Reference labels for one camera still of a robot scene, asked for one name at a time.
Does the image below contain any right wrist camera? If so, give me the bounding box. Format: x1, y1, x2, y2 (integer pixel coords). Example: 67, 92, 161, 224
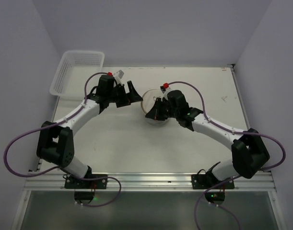
160, 83, 172, 100

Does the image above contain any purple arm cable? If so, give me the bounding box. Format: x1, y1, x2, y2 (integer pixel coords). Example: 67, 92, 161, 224
166, 81, 286, 230
3, 71, 123, 207

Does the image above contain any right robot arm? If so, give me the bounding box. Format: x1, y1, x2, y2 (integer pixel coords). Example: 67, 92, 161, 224
145, 90, 270, 187

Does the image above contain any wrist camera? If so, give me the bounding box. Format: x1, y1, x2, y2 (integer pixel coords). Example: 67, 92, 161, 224
160, 83, 172, 100
113, 70, 124, 85

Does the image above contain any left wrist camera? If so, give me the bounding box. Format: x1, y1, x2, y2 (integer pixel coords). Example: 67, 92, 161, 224
113, 70, 124, 85

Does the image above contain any white mesh laundry bag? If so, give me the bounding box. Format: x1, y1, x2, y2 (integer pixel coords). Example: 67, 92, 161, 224
141, 89, 169, 127

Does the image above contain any aluminium rail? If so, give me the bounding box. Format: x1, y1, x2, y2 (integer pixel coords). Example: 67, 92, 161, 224
228, 64, 251, 128
23, 171, 276, 192

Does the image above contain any white plastic basket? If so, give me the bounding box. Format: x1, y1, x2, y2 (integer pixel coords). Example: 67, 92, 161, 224
49, 50, 105, 100

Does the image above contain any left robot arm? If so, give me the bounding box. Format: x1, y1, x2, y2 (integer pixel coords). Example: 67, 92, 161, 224
36, 70, 142, 180

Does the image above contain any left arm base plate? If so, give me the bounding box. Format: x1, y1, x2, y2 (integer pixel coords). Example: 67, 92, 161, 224
64, 174, 108, 189

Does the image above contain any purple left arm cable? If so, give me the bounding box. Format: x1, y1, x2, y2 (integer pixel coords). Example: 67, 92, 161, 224
3, 71, 123, 207

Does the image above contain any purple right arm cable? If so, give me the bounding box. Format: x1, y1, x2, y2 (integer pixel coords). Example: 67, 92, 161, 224
166, 81, 286, 230

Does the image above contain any aluminium right side rail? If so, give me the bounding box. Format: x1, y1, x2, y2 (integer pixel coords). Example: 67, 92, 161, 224
228, 64, 251, 128

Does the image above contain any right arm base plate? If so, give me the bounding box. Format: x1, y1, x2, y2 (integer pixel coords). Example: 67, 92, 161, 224
191, 173, 235, 190

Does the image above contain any aluminium front rail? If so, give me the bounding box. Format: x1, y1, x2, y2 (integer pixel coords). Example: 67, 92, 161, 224
23, 171, 276, 192

